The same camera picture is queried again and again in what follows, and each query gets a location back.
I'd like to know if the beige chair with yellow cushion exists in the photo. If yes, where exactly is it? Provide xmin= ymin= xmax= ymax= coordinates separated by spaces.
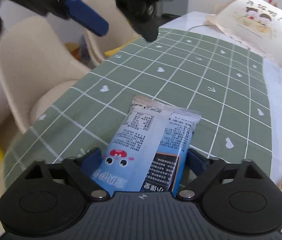
xmin=83 ymin=0 xmax=140 ymax=66

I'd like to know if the blue snack packet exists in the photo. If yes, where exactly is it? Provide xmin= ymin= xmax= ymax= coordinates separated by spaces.
xmin=91 ymin=95 xmax=201 ymax=194

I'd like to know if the mesh food cover tent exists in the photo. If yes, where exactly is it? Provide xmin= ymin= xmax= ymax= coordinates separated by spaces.
xmin=207 ymin=0 xmax=282 ymax=64

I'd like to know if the green checked tablecloth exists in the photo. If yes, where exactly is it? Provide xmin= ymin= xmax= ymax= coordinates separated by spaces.
xmin=4 ymin=28 xmax=272 ymax=186

